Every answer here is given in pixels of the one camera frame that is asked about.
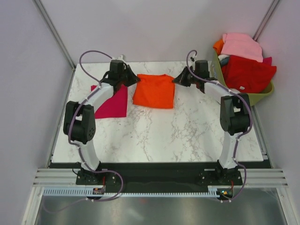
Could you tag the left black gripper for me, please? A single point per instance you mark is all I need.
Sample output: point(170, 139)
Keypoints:
point(133, 79)

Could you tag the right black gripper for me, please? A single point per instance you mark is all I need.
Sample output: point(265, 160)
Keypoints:
point(181, 78)

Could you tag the orange t shirt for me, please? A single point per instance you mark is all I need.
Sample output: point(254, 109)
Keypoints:
point(155, 91)

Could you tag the magenta t shirt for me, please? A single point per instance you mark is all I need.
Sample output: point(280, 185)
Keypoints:
point(115, 107)

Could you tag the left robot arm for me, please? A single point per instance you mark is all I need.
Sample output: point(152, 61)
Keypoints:
point(79, 120)

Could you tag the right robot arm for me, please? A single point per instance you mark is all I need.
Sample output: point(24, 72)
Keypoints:
point(235, 118)

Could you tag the white garment in basket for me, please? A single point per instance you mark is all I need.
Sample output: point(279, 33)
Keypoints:
point(223, 56)

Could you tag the teal garment in basket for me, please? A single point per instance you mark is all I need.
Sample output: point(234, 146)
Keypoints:
point(224, 61)

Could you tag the orange garment in basket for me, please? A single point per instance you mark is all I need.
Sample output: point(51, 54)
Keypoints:
point(218, 46)

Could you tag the red t shirt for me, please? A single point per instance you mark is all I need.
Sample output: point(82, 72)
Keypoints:
point(245, 75)

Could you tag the pink t shirt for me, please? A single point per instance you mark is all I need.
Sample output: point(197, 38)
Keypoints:
point(242, 45)

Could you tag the olive green laundry basket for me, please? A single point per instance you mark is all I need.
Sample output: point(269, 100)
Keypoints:
point(216, 72)

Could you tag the magenta garment in basket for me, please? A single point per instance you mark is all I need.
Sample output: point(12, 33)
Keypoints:
point(268, 61)

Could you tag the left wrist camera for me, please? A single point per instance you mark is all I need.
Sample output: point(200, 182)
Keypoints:
point(121, 57)

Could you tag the left aluminium frame post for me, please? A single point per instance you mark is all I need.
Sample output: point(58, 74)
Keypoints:
point(43, 12)

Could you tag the aluminium frame post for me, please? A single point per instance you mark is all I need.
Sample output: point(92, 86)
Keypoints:
point(265, 20)
point(43, 12)

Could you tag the right aluminium rail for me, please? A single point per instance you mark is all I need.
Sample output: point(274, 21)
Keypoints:
point(256, 145)

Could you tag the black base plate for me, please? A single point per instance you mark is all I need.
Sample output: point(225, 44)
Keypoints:
point(156, 178)

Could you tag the right aluminium frame post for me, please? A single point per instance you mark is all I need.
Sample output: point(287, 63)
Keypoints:
point(265, 20)

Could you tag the white slotted cable duct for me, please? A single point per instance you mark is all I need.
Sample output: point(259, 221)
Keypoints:
point(103, 192)

